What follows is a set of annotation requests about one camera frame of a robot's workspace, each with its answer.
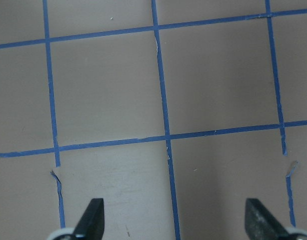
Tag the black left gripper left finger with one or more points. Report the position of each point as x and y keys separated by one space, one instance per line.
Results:
x=92 y=222

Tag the brown paper table cover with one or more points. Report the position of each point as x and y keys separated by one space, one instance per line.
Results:
x=174 y=112

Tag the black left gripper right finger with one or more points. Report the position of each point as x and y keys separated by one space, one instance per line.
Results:
x=260 y=223

